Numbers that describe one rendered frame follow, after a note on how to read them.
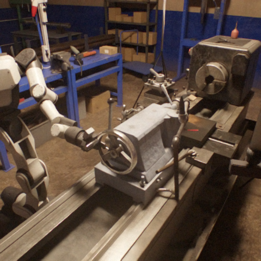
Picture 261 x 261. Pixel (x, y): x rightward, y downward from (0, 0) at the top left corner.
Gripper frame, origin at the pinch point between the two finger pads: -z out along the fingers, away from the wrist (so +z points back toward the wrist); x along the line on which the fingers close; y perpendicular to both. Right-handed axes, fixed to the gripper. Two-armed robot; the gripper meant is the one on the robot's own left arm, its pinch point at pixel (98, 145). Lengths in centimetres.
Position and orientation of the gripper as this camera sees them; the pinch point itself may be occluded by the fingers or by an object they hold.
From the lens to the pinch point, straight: 120.5
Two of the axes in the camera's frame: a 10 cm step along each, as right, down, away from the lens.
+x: -5.5, 4.0, -7.3
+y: 0.1, -8.7, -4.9
